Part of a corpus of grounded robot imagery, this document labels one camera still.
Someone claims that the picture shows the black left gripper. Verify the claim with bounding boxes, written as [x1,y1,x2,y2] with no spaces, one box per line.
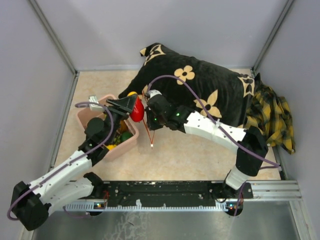
[102,93,138,144]

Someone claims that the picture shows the red toy pepper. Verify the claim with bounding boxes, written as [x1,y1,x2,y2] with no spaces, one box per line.
[127,91,145,123]

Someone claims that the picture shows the clear zip bag red zipper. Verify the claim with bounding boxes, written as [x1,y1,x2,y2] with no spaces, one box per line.
[139,91,156,150]

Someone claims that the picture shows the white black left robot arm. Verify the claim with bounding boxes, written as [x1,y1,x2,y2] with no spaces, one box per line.
[7,94,139,231]

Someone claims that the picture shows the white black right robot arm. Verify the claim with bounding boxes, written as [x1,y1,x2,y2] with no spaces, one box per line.
[145,90,268,198]

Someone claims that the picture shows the brown toy kiwi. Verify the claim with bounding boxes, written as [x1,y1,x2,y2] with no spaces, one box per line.
[118,120,128,134]

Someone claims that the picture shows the green toy lime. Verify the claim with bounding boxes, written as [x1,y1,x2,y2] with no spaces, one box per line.
[120,131,133,143]

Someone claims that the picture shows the green toy grapes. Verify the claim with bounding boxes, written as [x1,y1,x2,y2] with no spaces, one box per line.
[111,135,121,146]

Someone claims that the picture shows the pink plastic basket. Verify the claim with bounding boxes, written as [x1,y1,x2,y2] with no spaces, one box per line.
[76,95,139,164]

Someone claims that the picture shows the yellow toy lemon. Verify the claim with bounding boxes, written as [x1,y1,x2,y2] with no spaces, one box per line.
[105,144,117,151]

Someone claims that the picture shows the black floral pillow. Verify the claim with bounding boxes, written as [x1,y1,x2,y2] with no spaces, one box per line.
[119,43,257,128]

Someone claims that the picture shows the yellow plaid shirt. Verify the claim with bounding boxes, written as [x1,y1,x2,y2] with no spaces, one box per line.
[244,73,296,155]

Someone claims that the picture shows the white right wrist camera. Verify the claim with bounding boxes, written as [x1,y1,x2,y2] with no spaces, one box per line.
[145,89,162,100]

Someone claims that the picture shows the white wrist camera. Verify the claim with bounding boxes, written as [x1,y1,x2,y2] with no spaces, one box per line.
[88,95,105,113]
[145,89,162,100]

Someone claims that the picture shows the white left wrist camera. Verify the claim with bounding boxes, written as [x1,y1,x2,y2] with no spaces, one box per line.
[88,95,105,113]

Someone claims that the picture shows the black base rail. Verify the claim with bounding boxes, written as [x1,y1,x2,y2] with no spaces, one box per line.
[74,180,253,208]

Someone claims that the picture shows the aluminium frame rail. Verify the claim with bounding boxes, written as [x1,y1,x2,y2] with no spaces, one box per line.
[65,180,302,216]

